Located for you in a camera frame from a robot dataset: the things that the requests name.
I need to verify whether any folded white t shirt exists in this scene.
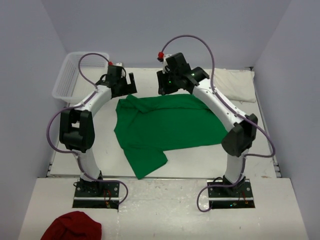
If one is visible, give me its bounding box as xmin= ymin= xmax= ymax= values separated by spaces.
xmin=213 ymin=68 xmax=257 ymax=103

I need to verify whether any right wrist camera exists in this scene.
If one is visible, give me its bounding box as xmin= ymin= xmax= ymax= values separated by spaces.
xmin=157 ymin=51 xmax=172 ymax=74

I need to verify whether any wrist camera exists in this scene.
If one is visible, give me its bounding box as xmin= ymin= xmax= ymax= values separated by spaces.
xmin=108 ymin=61 xmax=124 ymax=67
xmin=157 ymin=51 xmax=172 ymax=74

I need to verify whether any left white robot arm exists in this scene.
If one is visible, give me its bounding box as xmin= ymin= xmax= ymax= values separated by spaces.
xmin=59 ymin=63 xmax=137 ymax=197

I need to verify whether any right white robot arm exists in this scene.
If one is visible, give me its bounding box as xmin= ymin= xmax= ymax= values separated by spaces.
xmin=156 ymin=52 xmax=258 ymax=197

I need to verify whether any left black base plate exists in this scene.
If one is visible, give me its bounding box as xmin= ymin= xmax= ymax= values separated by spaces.
xmin=72 ymin=179 xmax=120 ymax=210

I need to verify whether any green t shirt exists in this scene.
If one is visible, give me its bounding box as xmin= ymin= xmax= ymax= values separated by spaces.
xmin=114 ymin=94 xmax=227 ymax=180

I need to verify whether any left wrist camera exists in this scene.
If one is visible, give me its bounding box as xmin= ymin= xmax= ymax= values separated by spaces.
xmin=108 ymin=61 xmax=124 ymax=67

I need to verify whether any red t shirt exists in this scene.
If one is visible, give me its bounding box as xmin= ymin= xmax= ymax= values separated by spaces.
xmin=41 ymin=211 xmax=102 ymax=240

